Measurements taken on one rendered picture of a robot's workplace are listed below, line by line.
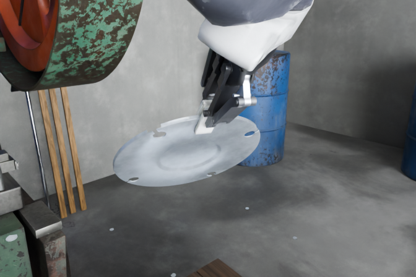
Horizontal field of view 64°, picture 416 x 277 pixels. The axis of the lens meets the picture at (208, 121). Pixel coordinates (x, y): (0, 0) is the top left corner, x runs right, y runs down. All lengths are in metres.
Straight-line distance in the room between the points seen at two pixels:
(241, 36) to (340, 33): 3.30
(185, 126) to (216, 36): 0.26
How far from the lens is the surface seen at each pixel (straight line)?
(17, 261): 0.96
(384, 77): 3.47
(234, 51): 0.32
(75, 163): 2.15
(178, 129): 0.55
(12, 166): 1.08
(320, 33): 3.71
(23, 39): 1.16
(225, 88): 0.45
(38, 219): 0.94
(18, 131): 2.32
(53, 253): 0.91
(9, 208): 0.99
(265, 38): 0.33
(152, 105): 2.70
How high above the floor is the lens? 1.10
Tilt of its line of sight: 16 degrees down
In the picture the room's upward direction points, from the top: straight up
